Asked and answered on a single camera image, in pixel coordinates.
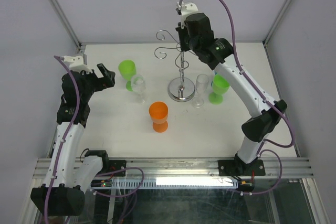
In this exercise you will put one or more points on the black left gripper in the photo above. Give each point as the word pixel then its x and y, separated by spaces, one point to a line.
pixel 102 83

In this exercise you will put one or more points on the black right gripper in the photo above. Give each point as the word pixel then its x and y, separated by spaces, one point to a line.
pixel 181 30

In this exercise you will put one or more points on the clear flute glass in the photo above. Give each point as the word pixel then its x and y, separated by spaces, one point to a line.
pixel 201 85

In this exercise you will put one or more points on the green wine glass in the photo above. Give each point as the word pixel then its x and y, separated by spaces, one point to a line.
pixel 127 70
pixel 220 86

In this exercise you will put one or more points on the orange plastic wine glass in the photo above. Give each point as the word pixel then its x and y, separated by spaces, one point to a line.
pixel 158 112

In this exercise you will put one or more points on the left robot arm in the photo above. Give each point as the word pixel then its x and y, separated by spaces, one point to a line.
pixel 62 192

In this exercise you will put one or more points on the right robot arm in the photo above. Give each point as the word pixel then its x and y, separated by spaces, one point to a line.
pixel 219 54

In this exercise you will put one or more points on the clear wine glass left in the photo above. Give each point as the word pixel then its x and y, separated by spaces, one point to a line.
pixel 138 87

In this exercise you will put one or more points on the chrome wine glass rack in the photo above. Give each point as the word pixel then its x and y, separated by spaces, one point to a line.
pixel 180 89

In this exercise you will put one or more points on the white LED light strip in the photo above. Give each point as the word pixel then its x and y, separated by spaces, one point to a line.
pixel 188 181

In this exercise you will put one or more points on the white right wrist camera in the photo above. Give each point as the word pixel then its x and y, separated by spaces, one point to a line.
pixel 185 9

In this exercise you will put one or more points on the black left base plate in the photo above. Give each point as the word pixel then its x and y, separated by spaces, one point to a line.
pixel 113 165

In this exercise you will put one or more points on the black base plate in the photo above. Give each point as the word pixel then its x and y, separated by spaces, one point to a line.
pixel 113 165
pixel 232 167

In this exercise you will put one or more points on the left corner frame post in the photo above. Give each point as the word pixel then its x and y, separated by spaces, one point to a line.
pixel 65 22

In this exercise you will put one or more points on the corner frame post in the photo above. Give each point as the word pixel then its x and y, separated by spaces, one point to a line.
pixel 65 22
pixel 285 6

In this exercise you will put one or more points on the right corner frame post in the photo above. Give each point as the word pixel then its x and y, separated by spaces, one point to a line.
pixel 285 6

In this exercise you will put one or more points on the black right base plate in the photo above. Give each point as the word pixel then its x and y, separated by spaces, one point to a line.
pixel 232 167

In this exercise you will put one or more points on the aluminium mounting rail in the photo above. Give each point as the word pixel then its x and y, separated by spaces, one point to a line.
pixel 173 167

